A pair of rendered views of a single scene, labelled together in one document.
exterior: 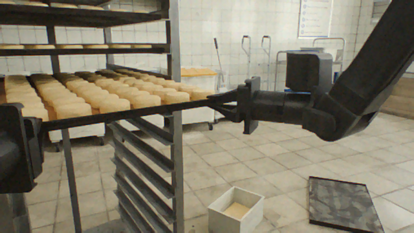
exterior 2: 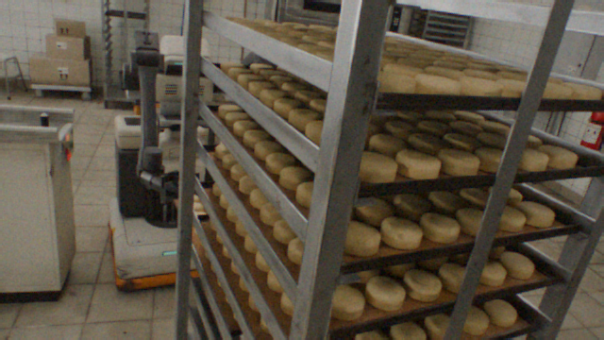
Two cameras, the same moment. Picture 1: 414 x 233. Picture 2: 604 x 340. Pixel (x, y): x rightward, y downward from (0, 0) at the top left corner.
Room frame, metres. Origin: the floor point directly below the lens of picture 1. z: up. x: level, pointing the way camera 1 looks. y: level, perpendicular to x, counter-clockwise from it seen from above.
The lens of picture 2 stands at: (1.70, 0.47, 1.58)
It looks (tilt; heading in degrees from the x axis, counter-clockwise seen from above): 22 degrees down; 187
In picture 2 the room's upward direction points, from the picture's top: 8 degrees clockwise
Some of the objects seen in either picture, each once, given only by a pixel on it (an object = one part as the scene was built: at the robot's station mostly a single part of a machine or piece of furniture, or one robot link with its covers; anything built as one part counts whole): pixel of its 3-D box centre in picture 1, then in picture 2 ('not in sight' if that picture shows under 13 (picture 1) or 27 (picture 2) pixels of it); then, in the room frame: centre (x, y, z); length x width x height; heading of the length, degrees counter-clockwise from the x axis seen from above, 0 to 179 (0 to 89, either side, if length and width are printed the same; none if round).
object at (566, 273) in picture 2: not in sight; (425, 190); (0.82, 0.62, 1.23); 0.64 x 0.03 x 0.03; 36
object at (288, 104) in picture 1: (299, 105); (152, 177); (0.48, -0.16, 0.96); 0.07 x 0.06 x 0.07; 65
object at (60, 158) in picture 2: not in sight; (64, 145); (-0.03, -0.86, 0.77); 0.24 x 0.04 x 0.14; 24
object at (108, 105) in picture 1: (114, 107); not in sight; (0.47, 0.16, 0.96); 0.05 x 0.05 x 0.02
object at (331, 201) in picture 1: (340, 201); not in sight; (1.69, -0.91, 0.01); 0.60 x 0.40 x 0.03; 161
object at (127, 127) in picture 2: not in sight; (168, 160); (-0.51, -0.57, 0.59); 0.55 x 0.34 x 0.83; 126
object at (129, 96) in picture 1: (137, 97); not in sight; (0.55, 0.14, 0.96); 0.05 x 0.05 x 0.02
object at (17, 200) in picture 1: (13, 164); not in sight; (0.82, 0.62, 0.69); 0.64 x 0.03 x 0.03; 36
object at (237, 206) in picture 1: (236, 213); not in sight; (1.45, -0.18, 0.08); 0.30 x 0.22 x 0.16; 144
